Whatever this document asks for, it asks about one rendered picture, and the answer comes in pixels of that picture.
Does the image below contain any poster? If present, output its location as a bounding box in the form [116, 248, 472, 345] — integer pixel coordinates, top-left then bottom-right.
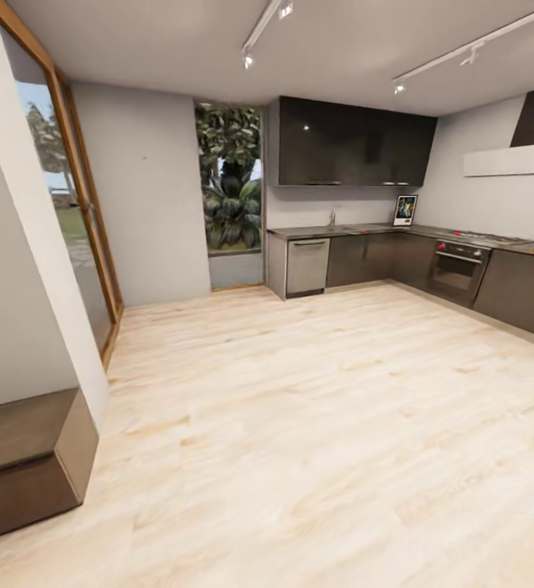
[393, 194, 418, 227]

